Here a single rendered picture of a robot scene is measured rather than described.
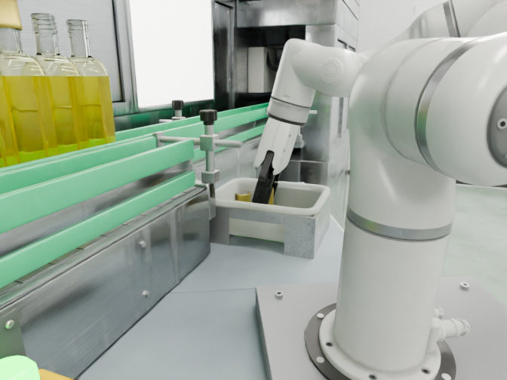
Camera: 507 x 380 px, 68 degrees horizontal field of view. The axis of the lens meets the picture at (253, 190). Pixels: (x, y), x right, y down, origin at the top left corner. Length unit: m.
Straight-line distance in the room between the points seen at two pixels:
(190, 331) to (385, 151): 0.33
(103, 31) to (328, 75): 0.48
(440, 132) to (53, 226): 0.36
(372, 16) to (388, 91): 3.92
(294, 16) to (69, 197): 1.19
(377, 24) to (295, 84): 3.57
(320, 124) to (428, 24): 0.90
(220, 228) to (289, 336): 0.33
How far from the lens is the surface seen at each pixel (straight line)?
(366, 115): 0.34
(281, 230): 0.69
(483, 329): 0.55
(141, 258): 0.52
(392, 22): 4.21
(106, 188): 0.48
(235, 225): 0.72
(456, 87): 0.26
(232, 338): 0.51
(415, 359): 0.44
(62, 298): 0.44
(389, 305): 0.38
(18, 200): 0.40
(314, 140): 1.47
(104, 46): 0.88
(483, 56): 0.26
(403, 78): 0.30
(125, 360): 0.50
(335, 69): 0.62
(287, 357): 0.44
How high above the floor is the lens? 1.06
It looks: 17 degrees down
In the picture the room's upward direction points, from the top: straight up
